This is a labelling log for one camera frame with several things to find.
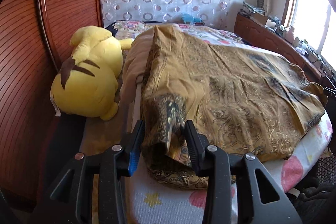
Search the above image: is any cardboard box on cabinet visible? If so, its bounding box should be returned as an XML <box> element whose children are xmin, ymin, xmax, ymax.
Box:
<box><xmin>251</xmin><ymin>12</ymin><xmax>276</xmax><ymax>28</ymax></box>

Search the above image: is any white floral bed sheet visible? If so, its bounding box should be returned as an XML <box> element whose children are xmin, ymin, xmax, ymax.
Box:
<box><xmin>126</xmin><ymin>40</ymin><xmax>334</xmax><ymax>224</ymax></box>

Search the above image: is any yellow Pikachu plush toy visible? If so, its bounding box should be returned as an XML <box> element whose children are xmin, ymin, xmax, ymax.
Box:
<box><xmin>50</xmin><ymin>26</ymin><xmax>133</xmax><ymax>121</ymax></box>

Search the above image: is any brown wooden side cabinet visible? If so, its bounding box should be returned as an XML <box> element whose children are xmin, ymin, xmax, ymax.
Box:
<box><xmin>234</xmin><ymin>13</ymin><xmax>325</xmax><ymax>83</ymax></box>

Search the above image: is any gold patterned blouse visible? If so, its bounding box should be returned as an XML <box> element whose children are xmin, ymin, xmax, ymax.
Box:
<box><xmin>141</xmin><ymin>25</ymin><xmax>328</xmax><ymax>189</ymax></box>

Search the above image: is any beige pillow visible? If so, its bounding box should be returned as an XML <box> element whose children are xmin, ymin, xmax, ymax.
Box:
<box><xmin>118</xmin><ymin>27</ymin><xmax>154</xmax><ymax>107</ymax></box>

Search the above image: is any red wooden headboard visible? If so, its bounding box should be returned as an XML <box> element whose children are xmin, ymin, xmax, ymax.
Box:
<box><xmin>1</xmin><ymin>0</ymin><xmax>102</xmax><ymax>206</ymax></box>

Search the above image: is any blue box by curtain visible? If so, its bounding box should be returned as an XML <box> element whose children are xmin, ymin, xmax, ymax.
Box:
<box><xmin>181</xmin><ymin>13</ymin><xmax>205</xmax><ymax>26</ymax></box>

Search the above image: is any stack of papers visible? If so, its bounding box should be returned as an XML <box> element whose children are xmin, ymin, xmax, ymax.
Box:
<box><xmin>243</xmin><ymin>2</ymin><xmax>265</xmax><ymax>15</ymax></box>

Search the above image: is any floral quilt bedspread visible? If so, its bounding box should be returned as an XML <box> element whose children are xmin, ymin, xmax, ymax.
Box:
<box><xmin>115</xmin><ymin>23</ymin><xmax>244</xmax><ymax>46</ymax></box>

